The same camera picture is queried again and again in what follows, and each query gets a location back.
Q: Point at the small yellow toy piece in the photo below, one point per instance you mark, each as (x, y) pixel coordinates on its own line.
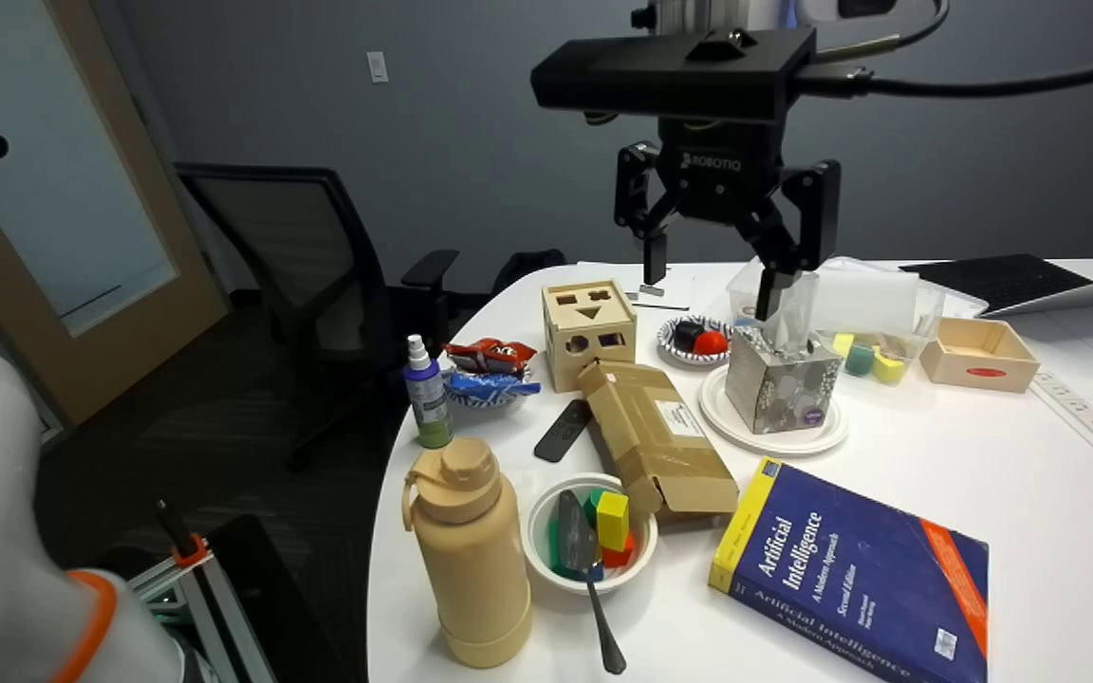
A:
(843, 348)

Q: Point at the red toy fruit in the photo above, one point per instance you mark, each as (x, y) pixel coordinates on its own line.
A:
(710, 344)

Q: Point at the yellow wooden block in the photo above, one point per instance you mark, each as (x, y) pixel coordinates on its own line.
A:
(614, 518)

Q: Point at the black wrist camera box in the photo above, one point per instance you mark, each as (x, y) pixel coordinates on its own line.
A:
(674, 75)

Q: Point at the wooden tray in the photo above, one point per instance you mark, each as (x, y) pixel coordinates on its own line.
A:
(978, 348)

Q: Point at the green long block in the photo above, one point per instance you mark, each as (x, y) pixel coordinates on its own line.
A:
(548, 537)

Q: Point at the wooden door with glass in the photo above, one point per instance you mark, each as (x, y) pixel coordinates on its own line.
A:
(92, 344)

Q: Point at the blue snack bag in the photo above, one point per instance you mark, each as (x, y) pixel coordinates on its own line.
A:
(488, 387)

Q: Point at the tan water bottle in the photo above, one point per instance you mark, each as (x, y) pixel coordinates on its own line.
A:
(472, 569)

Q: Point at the white wall switch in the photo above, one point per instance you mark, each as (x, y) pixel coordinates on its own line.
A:
(377, 65)

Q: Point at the white paper card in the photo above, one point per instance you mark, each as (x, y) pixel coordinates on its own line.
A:
(662, 300)

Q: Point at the green toy ball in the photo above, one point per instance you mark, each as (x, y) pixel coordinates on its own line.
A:
(864, 357)

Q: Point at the black flat phone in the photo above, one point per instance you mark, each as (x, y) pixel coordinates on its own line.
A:
(564, 432)

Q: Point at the metal spoon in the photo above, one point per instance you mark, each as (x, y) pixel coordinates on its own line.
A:
(576, 533)

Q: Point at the white metal stand frame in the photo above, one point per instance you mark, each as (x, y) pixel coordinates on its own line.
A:
(200, 590)

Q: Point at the blue textbook yellow spine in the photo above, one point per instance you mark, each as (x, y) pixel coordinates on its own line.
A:
(864, 583)

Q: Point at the patterned tissue box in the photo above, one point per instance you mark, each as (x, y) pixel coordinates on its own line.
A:
(779, 380)

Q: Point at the green cylinder block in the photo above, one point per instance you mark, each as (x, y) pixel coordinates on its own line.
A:
(590, 501)

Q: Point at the grey closed laptop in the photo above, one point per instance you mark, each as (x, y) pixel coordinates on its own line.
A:
(1078, 299)

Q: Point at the dark toy berry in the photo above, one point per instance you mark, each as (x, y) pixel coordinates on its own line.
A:
(688, 337)

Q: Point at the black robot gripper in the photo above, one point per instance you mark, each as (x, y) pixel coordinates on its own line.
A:
(710, 165)

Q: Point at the red snack bag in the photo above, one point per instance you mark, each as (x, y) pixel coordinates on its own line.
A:
(492, 354)

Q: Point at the wooden shape sorter box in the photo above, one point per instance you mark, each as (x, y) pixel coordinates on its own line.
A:
(587, 344)

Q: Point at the white round bowl plate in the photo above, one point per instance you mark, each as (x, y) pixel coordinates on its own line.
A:
(550, 576)

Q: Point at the white flat plate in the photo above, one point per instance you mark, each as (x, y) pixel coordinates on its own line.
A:
(814, 440)

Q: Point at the black mesh office chair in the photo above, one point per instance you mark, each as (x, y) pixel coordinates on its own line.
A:
(282, 253)

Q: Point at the black office chair armrest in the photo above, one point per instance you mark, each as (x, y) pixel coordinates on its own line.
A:
(531, 266)

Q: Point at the small bowl red contents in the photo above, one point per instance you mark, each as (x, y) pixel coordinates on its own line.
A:
(674, 351)

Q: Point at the dark flat tablet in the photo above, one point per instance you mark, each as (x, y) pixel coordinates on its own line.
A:
(997, 279)

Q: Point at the red wooden block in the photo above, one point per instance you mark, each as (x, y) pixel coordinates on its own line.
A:
(620, 556)

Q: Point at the clear plastic container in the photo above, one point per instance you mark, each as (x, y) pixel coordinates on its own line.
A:
(874, 304)

